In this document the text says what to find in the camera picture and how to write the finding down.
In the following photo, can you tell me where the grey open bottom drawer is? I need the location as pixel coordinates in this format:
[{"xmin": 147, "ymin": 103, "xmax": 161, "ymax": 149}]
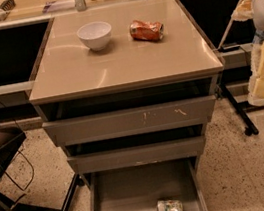
[{"xmin": 90, "ymin": 159, "xmax": 207, "ymax": 211}]

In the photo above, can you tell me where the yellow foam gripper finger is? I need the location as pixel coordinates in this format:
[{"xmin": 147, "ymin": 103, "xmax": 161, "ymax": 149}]
[{"xmin": 247, "ymin": 76, "xmax": 264, "ymax": 107}]

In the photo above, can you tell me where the grey drawer cabinet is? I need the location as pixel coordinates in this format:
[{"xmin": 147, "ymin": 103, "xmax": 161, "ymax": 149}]
[{"xmin": 15, "ymin": 0, "xmax": 240, "ymax": 187}]

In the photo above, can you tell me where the black device on right ledge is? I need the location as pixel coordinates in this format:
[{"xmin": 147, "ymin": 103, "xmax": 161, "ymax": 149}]
[{"xmin": 221, "ymin": 43, "xmax": 240, "ymax": 53}]

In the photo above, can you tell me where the grey top drawer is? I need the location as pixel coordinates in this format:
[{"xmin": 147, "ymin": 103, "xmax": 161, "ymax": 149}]
[{"xmin": 43, "ymin": 96, "xmax": 216, "ymax": 147}]

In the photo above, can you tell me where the white stick with black tip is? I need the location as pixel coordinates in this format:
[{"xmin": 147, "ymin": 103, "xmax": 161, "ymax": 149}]
[{"xmin": 217, "ymin": 0, "xmax": 242, "ymax": 52}]

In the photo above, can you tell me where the grey middle drawer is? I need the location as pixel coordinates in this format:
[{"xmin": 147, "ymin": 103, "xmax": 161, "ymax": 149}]
[{"xmin": 67, "ymin": 136, "xmax": 206, "ymax": 174}]

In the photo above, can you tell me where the crushed orange soda can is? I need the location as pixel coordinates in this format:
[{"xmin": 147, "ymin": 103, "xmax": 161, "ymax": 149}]
[{"xmin": 129, "ymin": 20, "xmax": 164, "ymax": 42}]

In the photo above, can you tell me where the white ceramic bowl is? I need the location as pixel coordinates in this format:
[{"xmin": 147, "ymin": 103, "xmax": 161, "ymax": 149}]
[{"xmin": 76, "ymin": 21, "xmax": 112, "ymax": 51}]

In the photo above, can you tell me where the black cable left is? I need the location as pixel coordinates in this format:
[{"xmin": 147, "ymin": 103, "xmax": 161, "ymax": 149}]
[{"xmin": 0, "ymin": 84, "xmax": 39, "ymax": 195}]

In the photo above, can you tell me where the black metal stand leg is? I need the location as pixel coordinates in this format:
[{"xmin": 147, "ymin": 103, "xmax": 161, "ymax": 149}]
[{"xmin": 220, "ymin": 83, "xmax": 259, "ymax": 137}]

